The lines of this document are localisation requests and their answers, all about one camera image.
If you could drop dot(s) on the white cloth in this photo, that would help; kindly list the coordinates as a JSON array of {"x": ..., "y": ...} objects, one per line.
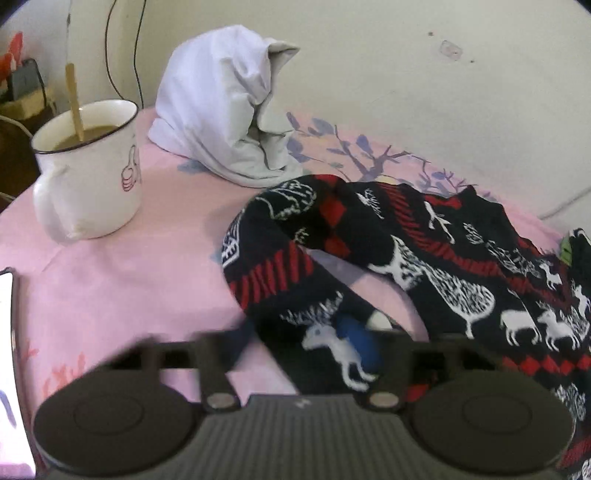
[{"x": 217, "y": 101}]

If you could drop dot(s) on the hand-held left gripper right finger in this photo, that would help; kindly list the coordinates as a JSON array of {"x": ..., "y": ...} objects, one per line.
[{"x": 358, "y": 344}]

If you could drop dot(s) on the dark box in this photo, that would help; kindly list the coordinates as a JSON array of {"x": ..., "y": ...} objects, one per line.
[{"x": 27, "y": 79}]

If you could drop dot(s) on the small wall sticker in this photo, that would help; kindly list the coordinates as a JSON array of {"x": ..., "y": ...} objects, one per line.
[{"x": 451, "y": 50}]

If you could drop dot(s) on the smartphone with white screen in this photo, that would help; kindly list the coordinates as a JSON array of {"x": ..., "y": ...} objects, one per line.
[{"x": 9, "y": 369}]

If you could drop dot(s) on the wooden stir stick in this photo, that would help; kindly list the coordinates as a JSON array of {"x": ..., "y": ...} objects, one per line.
[{"x": 76, "y": 106}]

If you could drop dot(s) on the white enamel mug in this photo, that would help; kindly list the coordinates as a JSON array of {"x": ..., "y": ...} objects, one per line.
[{"x": 97, "y": 184}]

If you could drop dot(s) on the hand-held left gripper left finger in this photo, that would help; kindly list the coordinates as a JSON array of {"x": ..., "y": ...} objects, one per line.
[{"x": 217, "y": 364}]

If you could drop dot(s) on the black reindeer print garment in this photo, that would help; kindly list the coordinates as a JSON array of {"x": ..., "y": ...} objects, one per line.
[{"x": 415, "y": 230}]

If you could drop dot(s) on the green cloth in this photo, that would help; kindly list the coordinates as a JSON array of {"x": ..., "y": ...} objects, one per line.
[{"x": 566, "y": 253}]

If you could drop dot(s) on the pink floral bedsheet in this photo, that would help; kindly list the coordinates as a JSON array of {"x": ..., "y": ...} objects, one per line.
[{"x": 138, "y": 286}]

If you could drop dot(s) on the red item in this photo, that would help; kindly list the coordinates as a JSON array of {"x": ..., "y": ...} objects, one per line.
[{"x": 11, "y": 53}]

